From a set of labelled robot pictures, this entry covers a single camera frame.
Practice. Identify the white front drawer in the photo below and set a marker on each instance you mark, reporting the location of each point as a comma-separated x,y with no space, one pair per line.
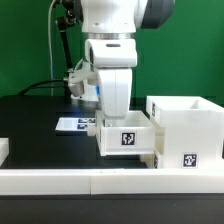
153,158

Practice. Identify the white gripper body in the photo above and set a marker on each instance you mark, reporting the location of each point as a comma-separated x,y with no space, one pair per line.
115,91

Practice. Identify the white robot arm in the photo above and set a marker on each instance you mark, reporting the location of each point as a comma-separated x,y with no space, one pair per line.
110,47

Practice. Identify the fiducial marker sheet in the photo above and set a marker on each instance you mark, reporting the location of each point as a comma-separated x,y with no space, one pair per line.
74,124

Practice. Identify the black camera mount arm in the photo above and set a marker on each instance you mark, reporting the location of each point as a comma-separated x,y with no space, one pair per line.
73,15

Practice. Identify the white workspace border frame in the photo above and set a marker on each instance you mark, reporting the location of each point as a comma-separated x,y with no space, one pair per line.
112,181

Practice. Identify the white drawer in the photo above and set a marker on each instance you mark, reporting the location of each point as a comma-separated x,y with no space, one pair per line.
153,158
134,135

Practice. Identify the white drawer cabinet box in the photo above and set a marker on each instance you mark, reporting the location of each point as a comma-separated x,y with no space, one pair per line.
189,130

